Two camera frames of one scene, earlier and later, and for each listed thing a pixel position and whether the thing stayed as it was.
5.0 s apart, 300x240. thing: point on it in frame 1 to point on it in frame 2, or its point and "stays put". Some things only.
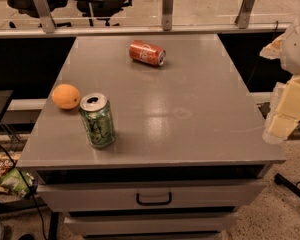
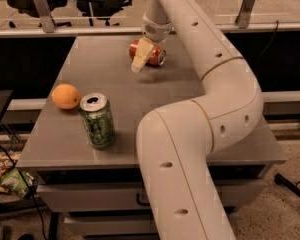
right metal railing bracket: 243,17 stays put
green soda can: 99,120 stays put
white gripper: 299,50 to 155,29
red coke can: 147,53 stays put
